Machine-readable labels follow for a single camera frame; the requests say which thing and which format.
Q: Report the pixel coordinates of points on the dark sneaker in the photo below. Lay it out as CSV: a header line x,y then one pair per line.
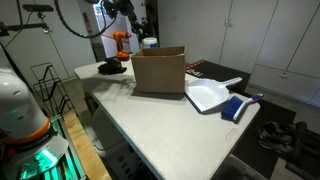
x,y
276,145
269,129

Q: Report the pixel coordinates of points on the black treadmill with red marks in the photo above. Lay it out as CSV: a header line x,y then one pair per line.
x,y
220,71

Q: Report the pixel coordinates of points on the white plastic dustpan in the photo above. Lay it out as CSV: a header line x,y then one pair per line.
x,y
206,95

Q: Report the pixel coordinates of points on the white wipes canister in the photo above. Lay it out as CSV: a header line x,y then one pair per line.
x,y
150,43

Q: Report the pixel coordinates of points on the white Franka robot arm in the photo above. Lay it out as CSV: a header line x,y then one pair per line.
x,y
20,110

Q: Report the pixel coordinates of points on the wooden base board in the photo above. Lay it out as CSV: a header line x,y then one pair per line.
x,y
83,146

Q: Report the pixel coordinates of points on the brown cardboard box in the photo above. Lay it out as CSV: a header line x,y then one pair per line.
x,y
160,71

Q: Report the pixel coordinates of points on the clear plastic storage bin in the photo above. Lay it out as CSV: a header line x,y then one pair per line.
x,y
236,170

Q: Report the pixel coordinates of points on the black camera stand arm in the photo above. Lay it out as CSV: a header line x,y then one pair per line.
x,y
23,26

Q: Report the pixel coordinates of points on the black bar camera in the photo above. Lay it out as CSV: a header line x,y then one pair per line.
x,y
38,8

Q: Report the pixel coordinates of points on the blue hand brush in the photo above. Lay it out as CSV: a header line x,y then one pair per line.
x,y
233,107

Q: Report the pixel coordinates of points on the white laundry basket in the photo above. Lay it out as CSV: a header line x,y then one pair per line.
x,y
110,143

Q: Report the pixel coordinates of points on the black crumpled cloth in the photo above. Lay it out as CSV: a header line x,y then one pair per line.
x,y
111,67

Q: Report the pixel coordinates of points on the green-lit aluminium base frame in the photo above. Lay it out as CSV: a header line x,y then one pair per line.
x,y
71,160

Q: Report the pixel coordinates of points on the white wall cabinets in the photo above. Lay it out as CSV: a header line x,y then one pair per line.
x,y
266,36

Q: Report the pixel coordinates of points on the black floor mat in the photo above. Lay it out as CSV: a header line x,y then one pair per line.
x,y
263,140

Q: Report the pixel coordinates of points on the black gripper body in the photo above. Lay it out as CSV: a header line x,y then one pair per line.
x,y
132,18

